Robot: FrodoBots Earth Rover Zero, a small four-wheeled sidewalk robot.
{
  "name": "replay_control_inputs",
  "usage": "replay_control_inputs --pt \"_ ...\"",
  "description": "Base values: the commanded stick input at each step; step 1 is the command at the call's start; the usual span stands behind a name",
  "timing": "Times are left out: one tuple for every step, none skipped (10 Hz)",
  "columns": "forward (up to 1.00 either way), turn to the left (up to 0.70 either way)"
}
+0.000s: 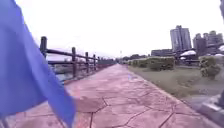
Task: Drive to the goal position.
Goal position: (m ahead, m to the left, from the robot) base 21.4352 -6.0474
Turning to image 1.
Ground dark wooden rail fence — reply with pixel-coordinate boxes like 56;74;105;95
39;35;116;81

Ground reddish stone path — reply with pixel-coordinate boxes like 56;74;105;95
0;63;222;128

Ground grass strip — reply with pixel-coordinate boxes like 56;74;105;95
128;64;224;100

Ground white canopy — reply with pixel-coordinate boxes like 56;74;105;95
179;49;198;58

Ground low dark building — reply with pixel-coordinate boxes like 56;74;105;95
150;48;174;58

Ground tall grey building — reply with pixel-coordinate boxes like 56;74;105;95
169;25;193;53

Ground trimmed green hedge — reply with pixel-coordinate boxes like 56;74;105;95
128;56;176;72

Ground round green bush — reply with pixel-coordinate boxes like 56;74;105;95
198;55;222;80

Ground blue cloth flag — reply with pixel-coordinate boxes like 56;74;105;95
0;0;77;128

